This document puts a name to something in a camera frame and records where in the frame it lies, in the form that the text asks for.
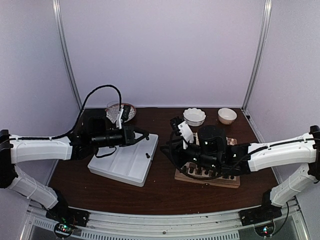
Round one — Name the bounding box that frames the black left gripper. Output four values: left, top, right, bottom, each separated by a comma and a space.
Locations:
91, 124, 150, 148

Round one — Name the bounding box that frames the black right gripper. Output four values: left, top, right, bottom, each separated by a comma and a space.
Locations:
159, 138, 221, 170

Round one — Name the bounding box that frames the white plastic compartment tray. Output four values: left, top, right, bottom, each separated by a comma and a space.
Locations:
87, 134, 159, 187

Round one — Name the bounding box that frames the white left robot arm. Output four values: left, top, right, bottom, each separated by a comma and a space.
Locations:
0, 118, 149, 222

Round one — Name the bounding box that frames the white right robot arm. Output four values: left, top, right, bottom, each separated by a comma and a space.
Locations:
160, 122, 320, 221

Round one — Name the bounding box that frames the patterned ceramic plate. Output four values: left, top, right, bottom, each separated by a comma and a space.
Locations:
105, 101, 137, 124

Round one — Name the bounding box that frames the clear drinking glass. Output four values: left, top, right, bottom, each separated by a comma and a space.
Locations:
107, 101, 120, 119

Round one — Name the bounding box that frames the white scalloped bowl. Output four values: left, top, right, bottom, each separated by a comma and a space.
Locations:
182, 108, 207, 127

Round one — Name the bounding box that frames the cream round bowl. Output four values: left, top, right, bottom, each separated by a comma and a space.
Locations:
217, 108, 238, 125

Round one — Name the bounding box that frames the wooden chessboard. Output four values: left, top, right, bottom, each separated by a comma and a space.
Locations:
168, 125, 240, 188

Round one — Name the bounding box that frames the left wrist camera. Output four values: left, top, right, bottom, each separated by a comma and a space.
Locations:
115, 104, 131, 129

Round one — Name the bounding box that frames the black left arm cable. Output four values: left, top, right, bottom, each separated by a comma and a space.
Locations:
0, 84, 123, 143

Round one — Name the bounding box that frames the aluminium front rail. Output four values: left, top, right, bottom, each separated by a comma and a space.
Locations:
21, 207, 311, 240

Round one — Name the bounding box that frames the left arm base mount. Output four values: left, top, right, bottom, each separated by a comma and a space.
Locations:
44, 189, 90, 227

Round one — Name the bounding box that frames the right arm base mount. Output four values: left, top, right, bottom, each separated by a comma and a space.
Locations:
239, 190, 282, 226

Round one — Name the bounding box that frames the right aluminium frame post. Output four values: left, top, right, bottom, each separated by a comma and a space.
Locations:
242, 0, 273, 112

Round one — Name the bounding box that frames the aluminium frame post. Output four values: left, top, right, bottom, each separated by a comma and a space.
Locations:
52, 0, 82, 110
242, 0, 273, 112

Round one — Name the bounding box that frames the left aluminium frame post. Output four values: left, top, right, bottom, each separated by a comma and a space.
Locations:
52, 0, 82, 110

